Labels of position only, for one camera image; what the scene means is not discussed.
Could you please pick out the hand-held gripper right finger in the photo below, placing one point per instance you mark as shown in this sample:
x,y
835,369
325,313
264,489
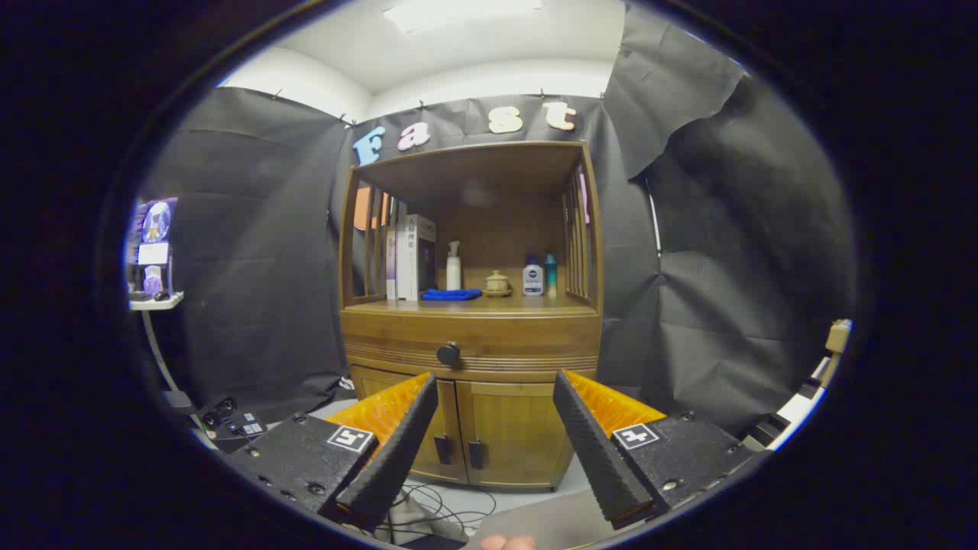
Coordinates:
x,y
592,451

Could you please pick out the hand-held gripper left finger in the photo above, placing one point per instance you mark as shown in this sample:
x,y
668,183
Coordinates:
x,y
397,451

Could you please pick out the wooden countertop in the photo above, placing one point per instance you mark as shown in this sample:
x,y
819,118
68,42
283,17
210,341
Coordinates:
x,y
519,304

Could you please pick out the wooden cabinet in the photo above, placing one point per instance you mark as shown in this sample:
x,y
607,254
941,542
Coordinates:
x,y
504,221

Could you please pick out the black power strip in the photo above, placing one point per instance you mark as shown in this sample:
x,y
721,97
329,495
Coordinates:
x,y
241,426

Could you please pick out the blue folded cloth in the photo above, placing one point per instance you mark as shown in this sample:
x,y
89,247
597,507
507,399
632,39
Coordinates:
x,y
451,294

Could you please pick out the white lotion bottle blue cap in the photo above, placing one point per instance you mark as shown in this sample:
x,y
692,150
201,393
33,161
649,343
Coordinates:
x,y
532,279

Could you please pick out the thin purple book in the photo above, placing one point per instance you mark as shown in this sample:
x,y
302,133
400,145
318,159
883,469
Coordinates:
x,y
390,267

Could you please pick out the teal bottle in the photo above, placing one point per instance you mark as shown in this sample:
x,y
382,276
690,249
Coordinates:
x,y
551,271

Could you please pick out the white pump bottle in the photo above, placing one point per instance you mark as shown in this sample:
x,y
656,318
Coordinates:
x,y
454,271

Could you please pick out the beige lidded teacup with saucer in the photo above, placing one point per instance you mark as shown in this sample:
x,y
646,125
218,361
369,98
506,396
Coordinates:
x,y
497,285

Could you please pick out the thick white book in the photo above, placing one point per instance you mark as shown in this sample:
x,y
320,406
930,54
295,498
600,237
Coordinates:
x,y
409,260

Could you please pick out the white table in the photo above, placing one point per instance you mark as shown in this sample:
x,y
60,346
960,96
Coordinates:
x,y
798,409

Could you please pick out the white desk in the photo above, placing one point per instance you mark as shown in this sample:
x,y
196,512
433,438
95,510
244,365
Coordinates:
x,y
160,302

